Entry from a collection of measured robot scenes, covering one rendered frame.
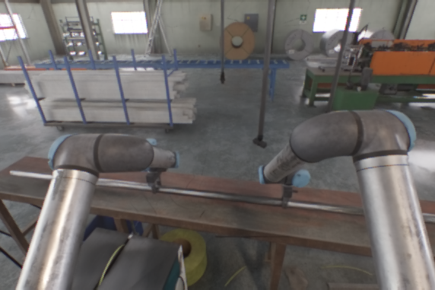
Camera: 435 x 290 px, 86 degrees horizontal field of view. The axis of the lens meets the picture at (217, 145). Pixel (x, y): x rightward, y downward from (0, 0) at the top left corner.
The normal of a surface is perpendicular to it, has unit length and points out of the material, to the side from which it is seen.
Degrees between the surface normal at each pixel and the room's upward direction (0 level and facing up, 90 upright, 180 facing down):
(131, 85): 90
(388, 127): 44
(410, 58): 90
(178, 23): 90
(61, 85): 90
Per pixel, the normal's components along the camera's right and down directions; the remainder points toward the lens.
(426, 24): -0.08, 0.49
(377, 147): -0.58, -0.21
